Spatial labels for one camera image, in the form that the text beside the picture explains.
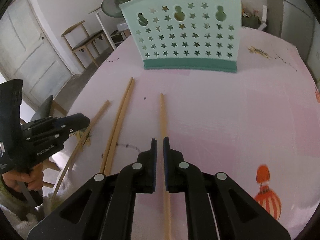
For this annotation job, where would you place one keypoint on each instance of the large steel spoon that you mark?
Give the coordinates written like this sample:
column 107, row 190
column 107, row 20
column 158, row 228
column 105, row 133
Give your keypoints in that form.
column 111, row 8

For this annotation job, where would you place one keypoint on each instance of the wooden chopstick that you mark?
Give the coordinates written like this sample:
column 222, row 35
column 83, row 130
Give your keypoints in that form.
column 109, row 162
column 79, row 145
column 105, row 154
column 166, row 197

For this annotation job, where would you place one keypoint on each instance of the silver refrigerator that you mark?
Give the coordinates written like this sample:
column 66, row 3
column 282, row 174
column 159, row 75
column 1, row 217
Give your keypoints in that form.
column 294, row 21

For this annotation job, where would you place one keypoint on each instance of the green sleeve forearm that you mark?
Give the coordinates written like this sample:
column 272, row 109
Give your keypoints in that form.
column 21, row 216

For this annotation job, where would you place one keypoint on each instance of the person left hand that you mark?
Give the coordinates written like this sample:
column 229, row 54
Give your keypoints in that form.
column 34, row 179

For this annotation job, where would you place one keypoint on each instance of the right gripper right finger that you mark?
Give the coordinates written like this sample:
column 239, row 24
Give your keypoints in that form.
column 216, row 206

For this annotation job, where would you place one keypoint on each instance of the mint green utensil holder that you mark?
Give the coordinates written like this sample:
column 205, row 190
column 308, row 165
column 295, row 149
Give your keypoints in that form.
column 185, row 34

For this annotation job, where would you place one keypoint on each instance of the wooden chair black seat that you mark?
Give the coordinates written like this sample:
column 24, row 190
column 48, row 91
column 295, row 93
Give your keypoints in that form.
column 88, row 40

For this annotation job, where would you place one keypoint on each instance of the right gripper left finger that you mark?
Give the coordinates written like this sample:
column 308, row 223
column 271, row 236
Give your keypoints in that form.
column 103, row 207

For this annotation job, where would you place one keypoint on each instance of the pink printed tablecloth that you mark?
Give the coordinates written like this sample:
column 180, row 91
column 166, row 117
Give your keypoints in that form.
column 267, row 113

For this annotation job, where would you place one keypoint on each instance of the white door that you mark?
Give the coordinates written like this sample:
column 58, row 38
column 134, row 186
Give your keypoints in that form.
column 27, row 54

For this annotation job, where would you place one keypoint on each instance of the white side table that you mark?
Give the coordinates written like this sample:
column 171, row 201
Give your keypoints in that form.
column 109, row 26

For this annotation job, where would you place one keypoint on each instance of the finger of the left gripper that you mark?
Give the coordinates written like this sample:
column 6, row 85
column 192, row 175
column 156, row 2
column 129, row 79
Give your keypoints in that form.
column 49, row 127

